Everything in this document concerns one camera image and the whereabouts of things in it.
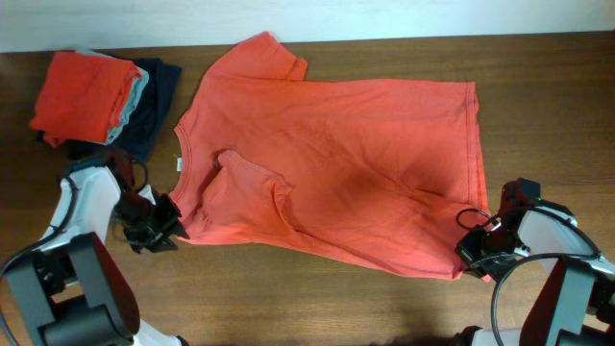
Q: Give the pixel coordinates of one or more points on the folded grey shirt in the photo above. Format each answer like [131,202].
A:
[130,98]

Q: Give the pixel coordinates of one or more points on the folded dark navy garment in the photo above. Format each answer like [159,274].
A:
[152,107]

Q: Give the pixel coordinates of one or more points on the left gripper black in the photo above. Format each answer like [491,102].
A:
[171,225]

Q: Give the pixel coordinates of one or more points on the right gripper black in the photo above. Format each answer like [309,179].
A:
[466,248]

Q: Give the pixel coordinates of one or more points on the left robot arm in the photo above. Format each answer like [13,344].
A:
[67,287]

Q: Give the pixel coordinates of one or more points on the orange-red t-shirt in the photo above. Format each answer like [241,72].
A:
[371,173]

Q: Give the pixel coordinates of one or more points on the folded red-orange shirt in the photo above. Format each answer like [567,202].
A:
[53,106]

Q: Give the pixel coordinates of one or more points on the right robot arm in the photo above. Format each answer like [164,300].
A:
[576,303]

